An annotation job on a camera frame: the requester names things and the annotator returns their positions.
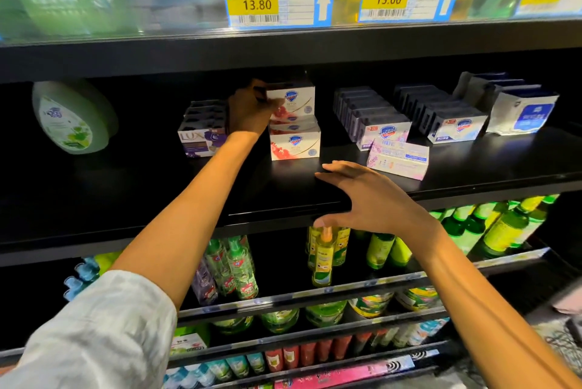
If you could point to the long pink packet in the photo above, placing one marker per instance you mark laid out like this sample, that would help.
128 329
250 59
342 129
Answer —
345 372

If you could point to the person's right forearm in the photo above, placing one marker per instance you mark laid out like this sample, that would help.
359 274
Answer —
509 311

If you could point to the person's left hand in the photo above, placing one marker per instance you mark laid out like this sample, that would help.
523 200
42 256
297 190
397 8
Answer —
250 109

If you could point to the row of white upright packs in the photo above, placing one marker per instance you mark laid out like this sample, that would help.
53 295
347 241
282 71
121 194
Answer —
518 111

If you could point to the green white box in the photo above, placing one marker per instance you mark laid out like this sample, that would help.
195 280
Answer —
189 340

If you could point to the row of white pink soap boxes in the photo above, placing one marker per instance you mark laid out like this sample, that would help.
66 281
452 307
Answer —
377 129

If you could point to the white red printed soap box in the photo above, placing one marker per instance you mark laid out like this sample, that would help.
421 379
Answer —
293 104

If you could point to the black store shelf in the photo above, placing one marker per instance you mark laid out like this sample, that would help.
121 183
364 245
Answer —
91 202

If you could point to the row of white red soap boxes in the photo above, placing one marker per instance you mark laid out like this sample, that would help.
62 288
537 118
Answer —
296 141

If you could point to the row of white blue soap boxes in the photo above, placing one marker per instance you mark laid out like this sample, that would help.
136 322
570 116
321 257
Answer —
450 125

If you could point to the row of purple soap boxes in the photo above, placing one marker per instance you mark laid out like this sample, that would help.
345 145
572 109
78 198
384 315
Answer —
202 129

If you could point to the green lidded wipe tub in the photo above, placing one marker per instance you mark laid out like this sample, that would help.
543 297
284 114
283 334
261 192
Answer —
325 312
280 319
232 322

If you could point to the person's right hand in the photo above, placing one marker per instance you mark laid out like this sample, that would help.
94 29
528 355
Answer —
382 204

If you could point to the pale green pump soap bottle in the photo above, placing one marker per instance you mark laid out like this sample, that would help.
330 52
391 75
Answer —
71 120

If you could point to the single white pink soap box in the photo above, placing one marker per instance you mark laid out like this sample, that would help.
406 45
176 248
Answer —
398 161

